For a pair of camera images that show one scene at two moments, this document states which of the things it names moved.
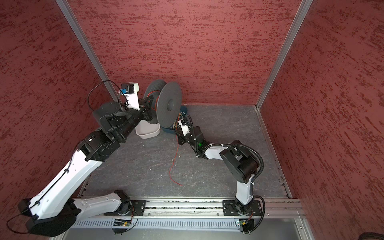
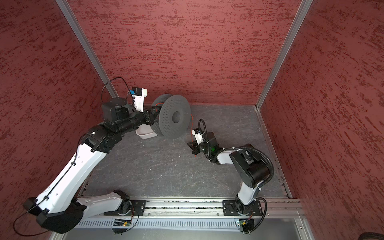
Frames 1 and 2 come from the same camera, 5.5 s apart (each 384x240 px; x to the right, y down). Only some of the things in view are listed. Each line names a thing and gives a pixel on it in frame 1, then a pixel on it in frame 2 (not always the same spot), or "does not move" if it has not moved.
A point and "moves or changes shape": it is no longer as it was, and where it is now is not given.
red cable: x=177 y=143 to x=192 y=122
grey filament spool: x=166 y=105 moves or changes shape
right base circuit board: x=246 y=225 does not move
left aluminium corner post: x=86 y=45 does not move
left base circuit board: x=119 y=222 does not move
